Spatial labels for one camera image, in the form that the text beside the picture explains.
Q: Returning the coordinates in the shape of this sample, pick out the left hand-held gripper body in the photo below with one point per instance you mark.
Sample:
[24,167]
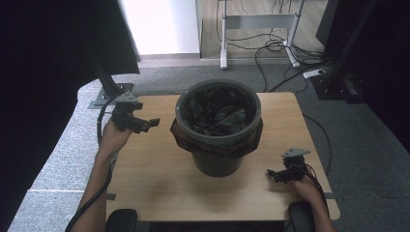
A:
[125,114]

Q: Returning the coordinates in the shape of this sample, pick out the grey tape strip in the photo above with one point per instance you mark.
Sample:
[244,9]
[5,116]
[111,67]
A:
[111,196]
[329,195]

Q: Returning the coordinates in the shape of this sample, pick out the black post with grey base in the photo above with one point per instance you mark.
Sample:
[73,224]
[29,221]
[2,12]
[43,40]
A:
[106,80]

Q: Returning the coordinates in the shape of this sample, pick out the black stand with black base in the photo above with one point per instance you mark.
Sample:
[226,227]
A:
[335,88]

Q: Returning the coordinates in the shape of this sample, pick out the dark curtain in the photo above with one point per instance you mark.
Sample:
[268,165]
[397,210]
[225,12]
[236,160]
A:
[386,80]

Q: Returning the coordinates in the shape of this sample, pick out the person's left hand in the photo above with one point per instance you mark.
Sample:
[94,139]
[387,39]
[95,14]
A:
[111,141]

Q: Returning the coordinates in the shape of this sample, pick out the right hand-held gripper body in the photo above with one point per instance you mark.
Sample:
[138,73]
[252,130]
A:
[293,169]

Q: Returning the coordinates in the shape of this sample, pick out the grey metal desk frame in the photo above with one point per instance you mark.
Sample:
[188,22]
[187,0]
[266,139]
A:
[257,22]

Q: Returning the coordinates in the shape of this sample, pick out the black curtain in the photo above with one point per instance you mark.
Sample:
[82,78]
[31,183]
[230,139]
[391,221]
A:
[48,64]

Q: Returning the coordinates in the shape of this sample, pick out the dark plastic trash bin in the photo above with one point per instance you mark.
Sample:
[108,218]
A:
[219,166]

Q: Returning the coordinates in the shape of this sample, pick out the black plastic garbage bag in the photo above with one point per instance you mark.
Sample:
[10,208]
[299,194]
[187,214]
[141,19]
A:
[219,112]

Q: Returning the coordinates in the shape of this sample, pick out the white panel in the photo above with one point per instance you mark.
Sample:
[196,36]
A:
[161,25]

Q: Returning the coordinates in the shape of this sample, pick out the white power strip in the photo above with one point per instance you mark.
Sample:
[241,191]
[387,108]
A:
[314,73]

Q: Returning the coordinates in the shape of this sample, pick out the person's right hand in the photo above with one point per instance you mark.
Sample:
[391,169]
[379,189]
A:
[306,193]

